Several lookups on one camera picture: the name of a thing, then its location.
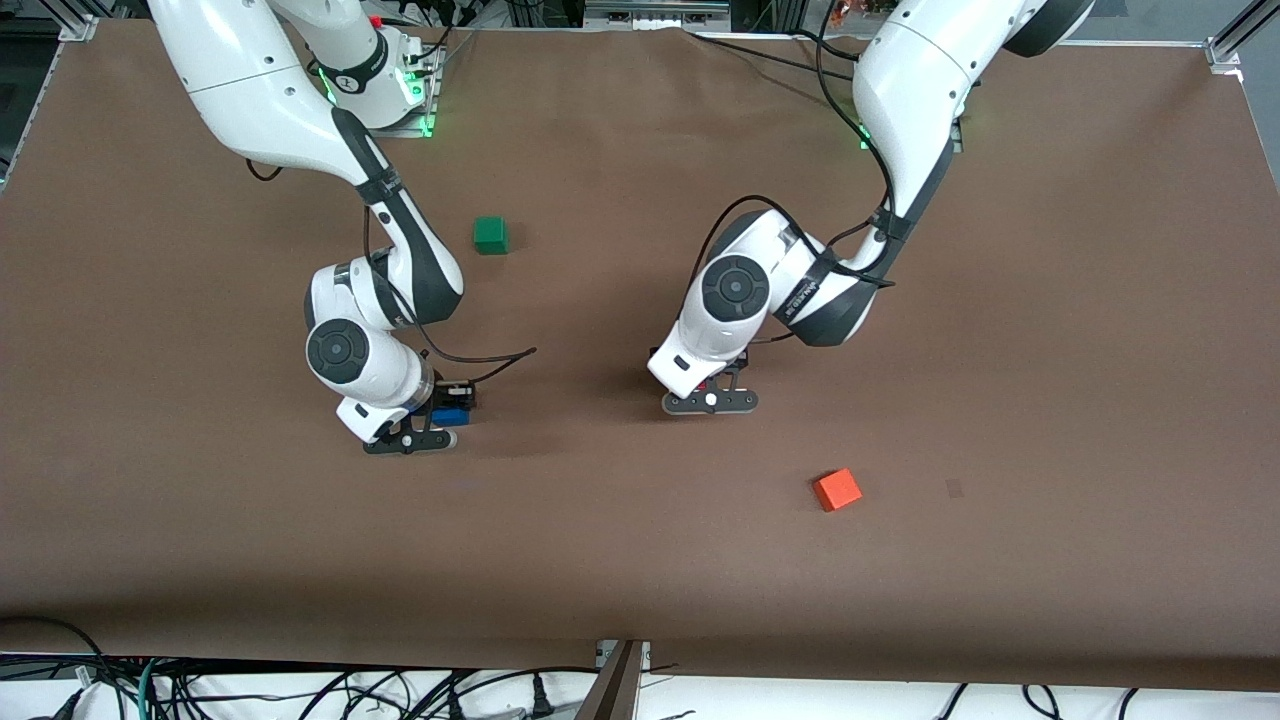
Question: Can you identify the orange block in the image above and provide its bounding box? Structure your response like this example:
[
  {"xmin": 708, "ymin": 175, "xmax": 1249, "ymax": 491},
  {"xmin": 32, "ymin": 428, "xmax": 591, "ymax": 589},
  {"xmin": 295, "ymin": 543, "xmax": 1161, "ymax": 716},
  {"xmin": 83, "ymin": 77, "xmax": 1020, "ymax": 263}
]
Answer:
[{"xmin": 812, "ymin": 468, "xmax": 864, "ymax": 513}]

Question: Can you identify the table cover sheet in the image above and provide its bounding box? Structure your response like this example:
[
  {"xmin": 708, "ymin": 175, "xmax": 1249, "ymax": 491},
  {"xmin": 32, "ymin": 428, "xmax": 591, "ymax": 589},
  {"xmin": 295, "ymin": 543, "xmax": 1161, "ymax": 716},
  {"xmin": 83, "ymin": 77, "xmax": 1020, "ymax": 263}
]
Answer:
[{"xmin": 0, "ymin": 18, "xmax": 1280, "ymax": 691}]

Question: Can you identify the metal base mounting plate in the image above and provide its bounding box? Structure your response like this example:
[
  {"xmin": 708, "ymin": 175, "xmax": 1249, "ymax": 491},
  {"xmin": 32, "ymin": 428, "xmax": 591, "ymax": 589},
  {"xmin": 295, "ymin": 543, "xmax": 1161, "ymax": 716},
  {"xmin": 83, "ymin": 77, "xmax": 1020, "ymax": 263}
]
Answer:
[{"xmin": 375, "ymin": 28, "xmax": 447, "ymax": 139}]

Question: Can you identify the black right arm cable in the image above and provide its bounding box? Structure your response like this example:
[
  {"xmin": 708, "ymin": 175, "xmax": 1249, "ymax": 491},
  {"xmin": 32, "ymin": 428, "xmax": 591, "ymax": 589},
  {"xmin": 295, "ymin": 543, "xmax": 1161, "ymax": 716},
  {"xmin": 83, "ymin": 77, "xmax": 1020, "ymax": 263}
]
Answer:
[{"xmin": 362, "ymin": 205, "xmax": 538, "ymax": 386}]

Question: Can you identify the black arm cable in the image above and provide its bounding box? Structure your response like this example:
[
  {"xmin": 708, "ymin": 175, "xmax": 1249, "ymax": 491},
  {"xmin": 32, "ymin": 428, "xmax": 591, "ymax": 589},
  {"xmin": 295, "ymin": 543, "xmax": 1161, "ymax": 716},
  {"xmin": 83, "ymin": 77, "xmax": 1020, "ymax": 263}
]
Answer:
[
  {"xmin": 362, "ymin": 205, "xmax": 538, "ymax": 386},
  {"xmin": 688, "ymin": 38, "xmax": 898, "ymax": 293}
]

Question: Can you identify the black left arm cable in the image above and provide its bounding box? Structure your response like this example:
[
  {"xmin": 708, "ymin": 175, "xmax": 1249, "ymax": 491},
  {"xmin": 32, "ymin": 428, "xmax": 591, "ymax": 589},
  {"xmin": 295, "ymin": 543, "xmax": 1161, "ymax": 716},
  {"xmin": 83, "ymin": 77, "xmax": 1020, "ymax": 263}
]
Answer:
[{"xmin": 688, "ymin": 38, "xmax": 898, "ymax": 293}]

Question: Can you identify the black cable with plug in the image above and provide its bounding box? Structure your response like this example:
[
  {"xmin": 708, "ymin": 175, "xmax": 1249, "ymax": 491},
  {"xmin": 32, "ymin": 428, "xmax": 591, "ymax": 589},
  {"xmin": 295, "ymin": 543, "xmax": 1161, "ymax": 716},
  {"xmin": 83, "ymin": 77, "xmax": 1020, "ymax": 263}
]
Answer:
[{"xmin": 440, "ymin": 668, "xmax": 561, "ymax": 720}]

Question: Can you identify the dark support post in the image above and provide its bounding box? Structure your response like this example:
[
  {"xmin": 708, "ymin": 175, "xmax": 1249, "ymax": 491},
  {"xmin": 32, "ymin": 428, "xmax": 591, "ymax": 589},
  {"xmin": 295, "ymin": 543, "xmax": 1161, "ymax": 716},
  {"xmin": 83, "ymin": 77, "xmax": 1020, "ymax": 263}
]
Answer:
[{"xmin": 575, "ymin": 640, "xmax": 646, "ymax": 720}]

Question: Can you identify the aluminium frame profile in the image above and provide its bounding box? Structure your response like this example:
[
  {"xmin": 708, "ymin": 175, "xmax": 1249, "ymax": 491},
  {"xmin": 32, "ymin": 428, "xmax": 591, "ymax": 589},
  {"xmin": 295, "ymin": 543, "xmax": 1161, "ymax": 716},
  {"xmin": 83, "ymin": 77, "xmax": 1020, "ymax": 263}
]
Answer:
[
  {"xmin": 58, "ymin": 0, "xmax": 101, "ymax": 43},
  {"xmin": 1205, "ymin": 0, "xmax": 1280, "ymax": 69}
]

